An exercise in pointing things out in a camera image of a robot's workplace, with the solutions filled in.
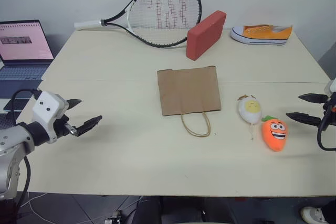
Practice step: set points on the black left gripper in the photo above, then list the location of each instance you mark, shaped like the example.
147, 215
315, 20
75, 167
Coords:
62, 125

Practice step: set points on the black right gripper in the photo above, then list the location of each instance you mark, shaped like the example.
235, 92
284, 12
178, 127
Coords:
331, 115

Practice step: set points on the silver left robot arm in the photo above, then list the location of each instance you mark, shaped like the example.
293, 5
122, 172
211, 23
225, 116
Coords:
10, 140

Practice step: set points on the brown paper bag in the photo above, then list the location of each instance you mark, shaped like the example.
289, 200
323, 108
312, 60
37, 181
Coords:
189, 90

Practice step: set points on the orange carrot plush toy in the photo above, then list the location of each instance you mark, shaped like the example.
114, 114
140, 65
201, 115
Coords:
274, 134

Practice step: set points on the egg plush toy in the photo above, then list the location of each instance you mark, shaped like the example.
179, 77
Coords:
249, 110

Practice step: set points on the orange canvas sneaker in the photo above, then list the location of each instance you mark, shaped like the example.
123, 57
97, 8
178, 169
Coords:
262, 33

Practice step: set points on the black white tennis racket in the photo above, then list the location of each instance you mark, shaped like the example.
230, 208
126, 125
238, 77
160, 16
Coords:
86, 24

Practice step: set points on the open laptop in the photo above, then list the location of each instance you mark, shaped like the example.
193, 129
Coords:
23, 43

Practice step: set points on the small black floor device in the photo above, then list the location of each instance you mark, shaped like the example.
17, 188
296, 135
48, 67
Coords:
113, 218

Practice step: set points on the red foam brick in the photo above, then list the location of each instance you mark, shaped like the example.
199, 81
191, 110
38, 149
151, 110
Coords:
204, 37

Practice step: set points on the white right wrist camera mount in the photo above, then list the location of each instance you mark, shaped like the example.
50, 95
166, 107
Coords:
333, 86

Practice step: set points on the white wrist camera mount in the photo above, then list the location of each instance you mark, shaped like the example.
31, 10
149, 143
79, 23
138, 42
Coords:
48, 104
333, 86

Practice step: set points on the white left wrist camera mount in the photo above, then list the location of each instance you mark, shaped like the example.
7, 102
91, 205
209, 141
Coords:
48, 104

